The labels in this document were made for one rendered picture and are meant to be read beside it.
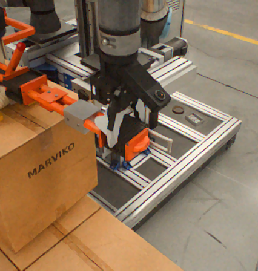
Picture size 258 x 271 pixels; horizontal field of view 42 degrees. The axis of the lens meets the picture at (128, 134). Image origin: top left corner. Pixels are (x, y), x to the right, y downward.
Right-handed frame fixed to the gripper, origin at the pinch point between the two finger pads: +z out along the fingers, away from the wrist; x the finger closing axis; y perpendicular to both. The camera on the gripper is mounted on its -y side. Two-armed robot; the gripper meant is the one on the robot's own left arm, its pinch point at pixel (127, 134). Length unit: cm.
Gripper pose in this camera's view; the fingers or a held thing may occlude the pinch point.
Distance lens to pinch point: 76.4
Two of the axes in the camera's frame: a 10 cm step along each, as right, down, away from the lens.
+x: -6.3, 5.0, -6.0
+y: -7.8, -4.1, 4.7
